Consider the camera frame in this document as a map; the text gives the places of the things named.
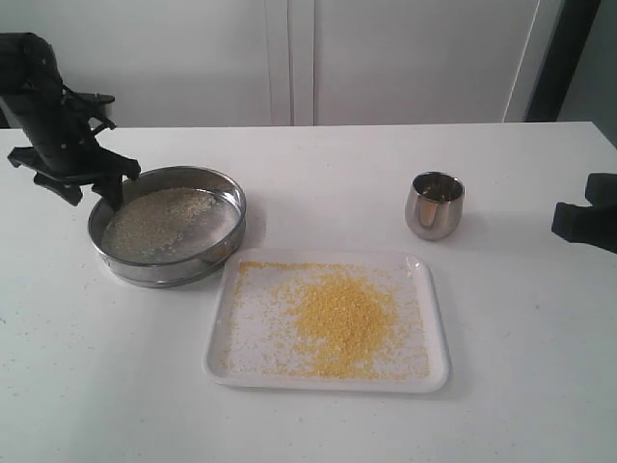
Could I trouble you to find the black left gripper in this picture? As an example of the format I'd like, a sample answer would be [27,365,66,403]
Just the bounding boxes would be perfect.
[1,94,141,211]

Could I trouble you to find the round steel mesh sieve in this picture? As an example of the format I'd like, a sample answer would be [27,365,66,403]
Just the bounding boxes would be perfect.
[88,166,247,287]

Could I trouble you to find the stainless steel cup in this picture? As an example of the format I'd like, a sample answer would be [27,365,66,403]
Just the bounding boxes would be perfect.
[405,172,466,241]

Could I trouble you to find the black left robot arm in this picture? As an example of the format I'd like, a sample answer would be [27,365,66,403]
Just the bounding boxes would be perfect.
[1,33,141,210]

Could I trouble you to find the yellow white grain pile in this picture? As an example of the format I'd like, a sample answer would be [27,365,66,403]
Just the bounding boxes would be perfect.
[101,188,216,263]

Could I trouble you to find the white rectangular plastic tray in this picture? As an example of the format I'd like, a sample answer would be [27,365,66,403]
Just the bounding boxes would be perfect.
[203,249,450,394]

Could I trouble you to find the sifted yellow millet grains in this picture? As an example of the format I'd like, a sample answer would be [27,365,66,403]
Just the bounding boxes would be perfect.
[218,260,431,381]

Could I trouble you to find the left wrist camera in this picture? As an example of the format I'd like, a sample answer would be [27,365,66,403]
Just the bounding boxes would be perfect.
[62,87,117,135]

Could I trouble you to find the dark vertical post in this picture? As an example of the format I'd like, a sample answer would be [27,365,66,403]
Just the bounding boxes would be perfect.
[524,0,601,123]

